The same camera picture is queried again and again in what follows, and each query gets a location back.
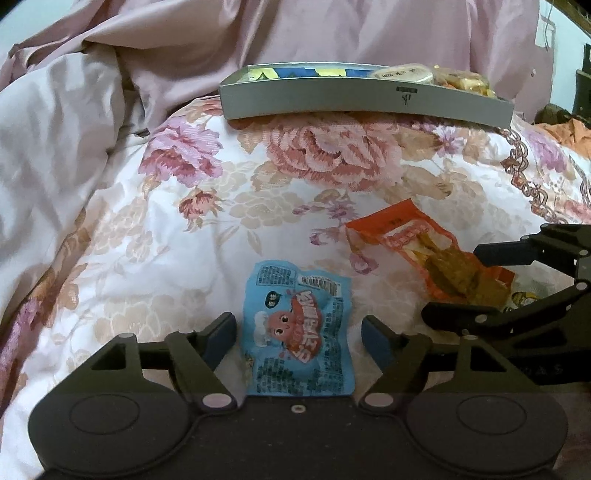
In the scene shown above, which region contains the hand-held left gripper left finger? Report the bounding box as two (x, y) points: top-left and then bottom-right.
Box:
(46, 311), (238, 413)

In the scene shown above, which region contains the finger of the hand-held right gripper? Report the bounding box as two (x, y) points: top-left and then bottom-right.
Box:
(473, 223), (591, 278)
(421, 281), (591, 365)

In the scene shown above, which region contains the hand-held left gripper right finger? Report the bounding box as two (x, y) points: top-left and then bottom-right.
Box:
(358, 314), (548, 413)

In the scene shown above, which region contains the light blue snack packet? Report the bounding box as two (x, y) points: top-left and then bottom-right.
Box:
(242, 259), (355, 398)

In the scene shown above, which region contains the red snack packet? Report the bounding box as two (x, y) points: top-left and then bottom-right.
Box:
(345, 198), (515, 308)

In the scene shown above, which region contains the clear sandwich bread packet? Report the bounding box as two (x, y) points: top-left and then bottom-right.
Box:
(431, 65), (490, 86)

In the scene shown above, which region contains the clear rice cracker packet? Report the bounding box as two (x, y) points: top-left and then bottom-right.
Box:
(368, 62), (437, 85)

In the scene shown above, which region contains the grey tray box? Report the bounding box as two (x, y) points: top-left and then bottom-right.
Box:
(218, 60), (515, 130)

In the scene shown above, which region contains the small white green packet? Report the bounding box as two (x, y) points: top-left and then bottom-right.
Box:
(501, 274), (555, 311)

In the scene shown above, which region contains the floral bed sheet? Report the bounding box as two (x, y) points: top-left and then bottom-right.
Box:
(0, 95), (591, 480)

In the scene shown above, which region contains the orange cloth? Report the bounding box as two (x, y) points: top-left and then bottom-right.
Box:
(533, 117), (591, 153)

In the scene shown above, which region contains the brown cloth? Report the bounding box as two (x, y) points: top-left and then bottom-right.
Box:
(538, 102), (573, 124)

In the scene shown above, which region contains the dark wooden chair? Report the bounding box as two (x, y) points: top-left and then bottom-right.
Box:
(573, 44), (591, 118)

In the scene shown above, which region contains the pale pink duvet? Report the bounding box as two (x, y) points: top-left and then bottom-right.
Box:
(0, 51), (153, 324)

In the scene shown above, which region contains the pink quilt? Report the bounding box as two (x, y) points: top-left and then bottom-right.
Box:
(0, 0), (541, 121)

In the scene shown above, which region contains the wooden window frame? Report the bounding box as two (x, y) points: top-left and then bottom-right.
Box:
(551, 0), (591, 44)

